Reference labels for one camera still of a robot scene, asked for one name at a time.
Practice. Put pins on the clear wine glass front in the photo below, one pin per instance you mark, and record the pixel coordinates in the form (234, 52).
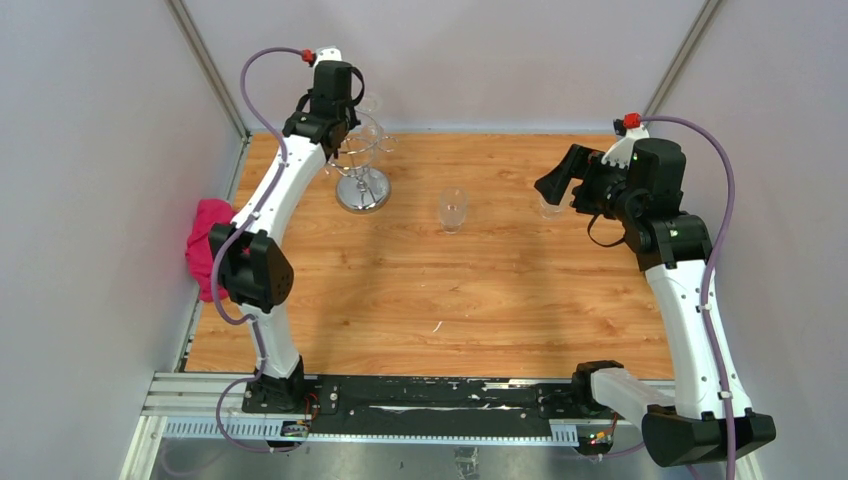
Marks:
(453, 208)

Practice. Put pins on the chrome wine glass rack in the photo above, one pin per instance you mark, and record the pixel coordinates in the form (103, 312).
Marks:
(363, 188)

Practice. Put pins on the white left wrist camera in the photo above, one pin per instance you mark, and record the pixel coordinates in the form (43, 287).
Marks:
(329, 53)

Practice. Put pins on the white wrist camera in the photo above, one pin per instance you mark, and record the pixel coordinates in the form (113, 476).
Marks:
(329, 53)
(629, 129)

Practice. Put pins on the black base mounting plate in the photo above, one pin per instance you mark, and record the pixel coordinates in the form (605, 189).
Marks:
(415, 407)

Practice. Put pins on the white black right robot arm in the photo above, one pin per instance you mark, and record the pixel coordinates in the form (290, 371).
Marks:
(709, 418)

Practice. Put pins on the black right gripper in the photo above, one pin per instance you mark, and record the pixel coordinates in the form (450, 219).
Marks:
(582, 163)

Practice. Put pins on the aluminium corner frame post right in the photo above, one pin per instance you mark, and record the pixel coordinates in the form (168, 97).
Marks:
(698, 28)

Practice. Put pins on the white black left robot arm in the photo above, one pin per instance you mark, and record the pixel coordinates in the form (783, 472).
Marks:
(248, 261)

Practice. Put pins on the clear wine glass back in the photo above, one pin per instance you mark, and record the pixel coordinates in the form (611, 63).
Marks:
(370, 105)

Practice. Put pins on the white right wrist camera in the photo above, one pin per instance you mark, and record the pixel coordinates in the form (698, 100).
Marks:
(629, 129)

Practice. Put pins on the aluminium corner frame post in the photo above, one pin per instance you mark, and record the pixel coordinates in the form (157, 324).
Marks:
(187, 26)
(698, 28)

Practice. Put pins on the pink cloth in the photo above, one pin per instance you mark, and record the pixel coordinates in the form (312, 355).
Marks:
(198, 255)

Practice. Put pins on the patterned clear wine glass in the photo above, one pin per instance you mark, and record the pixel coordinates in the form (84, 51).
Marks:
(550, 206)

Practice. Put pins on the aluminium corner frame post left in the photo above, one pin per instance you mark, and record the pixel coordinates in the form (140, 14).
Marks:
(187, 26)

